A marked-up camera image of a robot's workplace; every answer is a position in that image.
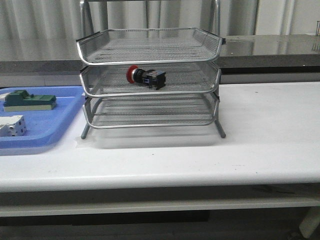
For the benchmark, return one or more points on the green and beige switch block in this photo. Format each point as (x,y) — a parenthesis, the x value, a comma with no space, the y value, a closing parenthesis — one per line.
(21,101)

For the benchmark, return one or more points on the grey stone counter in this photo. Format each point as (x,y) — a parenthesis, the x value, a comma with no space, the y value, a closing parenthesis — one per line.
(240,55)

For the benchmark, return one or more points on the white circuit breaker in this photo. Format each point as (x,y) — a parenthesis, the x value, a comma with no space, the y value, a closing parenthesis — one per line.
(12,126)

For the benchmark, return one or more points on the silver mesh tray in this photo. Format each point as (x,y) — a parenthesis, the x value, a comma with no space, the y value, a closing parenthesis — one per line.
(149,45)
(181,78)
(151,110)

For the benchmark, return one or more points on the red emergency stop button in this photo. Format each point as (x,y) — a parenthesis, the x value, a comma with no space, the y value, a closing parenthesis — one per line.
(151,77)

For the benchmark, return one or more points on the blue plastic tray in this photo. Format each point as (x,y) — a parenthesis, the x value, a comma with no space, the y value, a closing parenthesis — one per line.
(45,127)

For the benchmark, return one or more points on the clear tape patch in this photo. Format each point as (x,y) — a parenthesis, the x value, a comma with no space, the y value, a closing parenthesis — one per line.
(88,142)

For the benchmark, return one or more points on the silver metal rack frame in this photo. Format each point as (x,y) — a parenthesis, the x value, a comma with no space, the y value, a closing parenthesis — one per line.
(215,13)

